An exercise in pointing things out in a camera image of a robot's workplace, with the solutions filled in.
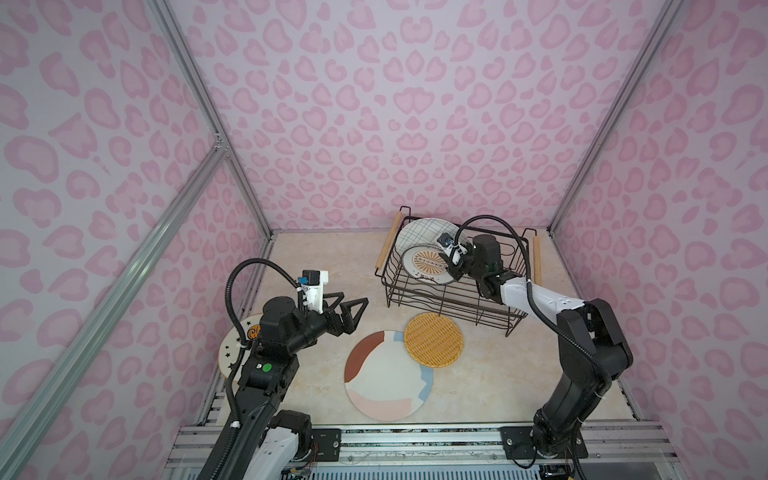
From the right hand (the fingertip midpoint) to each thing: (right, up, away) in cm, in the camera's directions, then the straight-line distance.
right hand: (447, 245), depth 91 cm
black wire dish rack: (+6, -18, +9) cm, 21 cm away
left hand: (-25, -12, -22) cm, 35 cm away
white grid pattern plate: (-7, +5, +3) cm, 9 cm away
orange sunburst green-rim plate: (-7, -5, +7) cm, 11 cm away
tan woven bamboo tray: (-4, -29, -1) cm, 29 cm away
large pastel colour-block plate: (-19, -39, -7) cm, 44 cm away
